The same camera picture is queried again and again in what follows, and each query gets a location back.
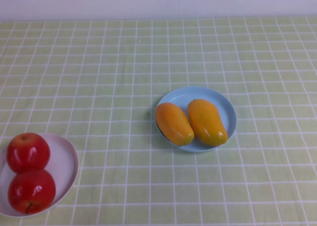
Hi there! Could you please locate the orange yellow mango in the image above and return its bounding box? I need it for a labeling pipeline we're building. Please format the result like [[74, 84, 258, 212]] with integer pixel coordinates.
[[187, 99, 228, 147], [155, 102, 195, 147]]

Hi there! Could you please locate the green checkered tablecloth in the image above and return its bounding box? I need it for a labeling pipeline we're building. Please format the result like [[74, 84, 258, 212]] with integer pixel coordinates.
[[0, 15, 317, 226]]

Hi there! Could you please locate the red apple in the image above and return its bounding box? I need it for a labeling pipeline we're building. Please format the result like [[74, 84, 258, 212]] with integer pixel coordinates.
[[7, 169, 56, 215], [6, 132, 51, 174]]

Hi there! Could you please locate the white round plate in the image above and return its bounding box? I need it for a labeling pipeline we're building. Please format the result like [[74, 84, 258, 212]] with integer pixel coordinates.
[[0, 132, 80, 217]]

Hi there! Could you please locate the light blue round plate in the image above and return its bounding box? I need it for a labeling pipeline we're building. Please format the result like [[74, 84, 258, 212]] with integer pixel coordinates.
[[155, 86, 238, 153]]

